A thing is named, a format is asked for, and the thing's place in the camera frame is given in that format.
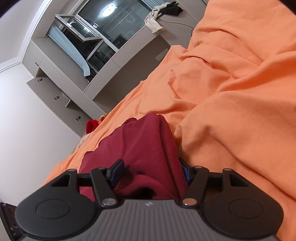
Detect dark red sweater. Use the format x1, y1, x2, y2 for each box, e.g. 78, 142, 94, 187
79, 113, 188, 201

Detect pink patterned cloth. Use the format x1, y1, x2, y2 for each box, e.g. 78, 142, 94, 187
72, 114, 108, 153

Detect bright red garment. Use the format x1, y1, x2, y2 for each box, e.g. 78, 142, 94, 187
86, 120, 99, 134

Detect open grey cabinet door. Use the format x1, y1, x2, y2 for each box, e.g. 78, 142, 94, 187
27, 77, 90, 136

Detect orange bed duvet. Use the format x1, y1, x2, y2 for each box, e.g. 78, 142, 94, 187
48, 1, 295, 240

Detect grey built-in wardrobe unit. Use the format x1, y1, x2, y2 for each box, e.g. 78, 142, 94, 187
21, 0, 209, 137

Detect left light blue curtain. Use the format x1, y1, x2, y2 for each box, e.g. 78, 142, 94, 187
47, 26, 91, 77

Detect light blue curtain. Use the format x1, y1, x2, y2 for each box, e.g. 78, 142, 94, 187
142, 0, 167, 9
47, 26, 91, 77

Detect open window sash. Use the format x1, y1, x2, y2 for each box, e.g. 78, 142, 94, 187
55, 14, 102, 42

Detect white cloth on sill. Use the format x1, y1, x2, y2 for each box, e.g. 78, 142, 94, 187
144, 2, 170, 35

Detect black cloth on sill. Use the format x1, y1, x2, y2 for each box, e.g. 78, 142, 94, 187
159, 1, 183, 16

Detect right light blue curtain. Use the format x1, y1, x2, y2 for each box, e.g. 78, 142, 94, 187
142, 0, 167, 9

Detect white wall socket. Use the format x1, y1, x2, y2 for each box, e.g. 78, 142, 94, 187
155, 48, 169, 61

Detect black cable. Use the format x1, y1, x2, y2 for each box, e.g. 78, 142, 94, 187
158, 0, 209, 35

